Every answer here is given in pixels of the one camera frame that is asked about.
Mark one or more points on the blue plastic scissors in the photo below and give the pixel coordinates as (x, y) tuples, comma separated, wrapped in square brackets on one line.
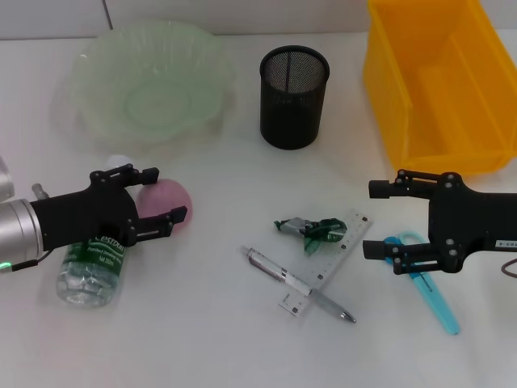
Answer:
[(438, 303)]

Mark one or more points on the transparent plastic ruler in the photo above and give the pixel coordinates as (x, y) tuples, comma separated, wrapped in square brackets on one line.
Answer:
[(347, 250)]

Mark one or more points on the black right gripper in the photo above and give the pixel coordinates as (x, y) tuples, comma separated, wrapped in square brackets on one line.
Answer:
[(472, 222)]

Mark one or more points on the green plastic wrapper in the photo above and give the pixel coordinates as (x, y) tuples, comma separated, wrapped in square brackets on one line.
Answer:
[(323, 232)]

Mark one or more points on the translucent green fruit plate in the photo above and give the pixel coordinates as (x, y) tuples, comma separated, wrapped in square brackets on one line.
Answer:
[(149, 85)]

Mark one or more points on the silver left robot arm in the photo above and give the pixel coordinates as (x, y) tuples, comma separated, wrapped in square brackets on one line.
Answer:
[(18, 230)]

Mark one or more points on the pink ball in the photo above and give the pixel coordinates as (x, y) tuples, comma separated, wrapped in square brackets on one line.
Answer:
[(163, 198)]

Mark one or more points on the black mesh pen holder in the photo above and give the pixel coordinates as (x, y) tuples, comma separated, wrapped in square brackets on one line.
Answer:
[(292, 117)]

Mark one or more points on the clear water bottle green label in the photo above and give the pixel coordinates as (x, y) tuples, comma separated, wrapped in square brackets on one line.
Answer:
[(89, 275)]

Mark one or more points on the yellow plastic bin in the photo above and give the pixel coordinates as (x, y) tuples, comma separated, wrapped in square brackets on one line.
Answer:
[(444, 81)]

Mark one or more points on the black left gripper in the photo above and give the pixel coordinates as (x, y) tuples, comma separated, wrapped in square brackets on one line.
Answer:
[(81, 218)]

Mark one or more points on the silver white ballpoint pen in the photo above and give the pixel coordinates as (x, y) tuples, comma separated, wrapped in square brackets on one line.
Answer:
[(274, 271)]

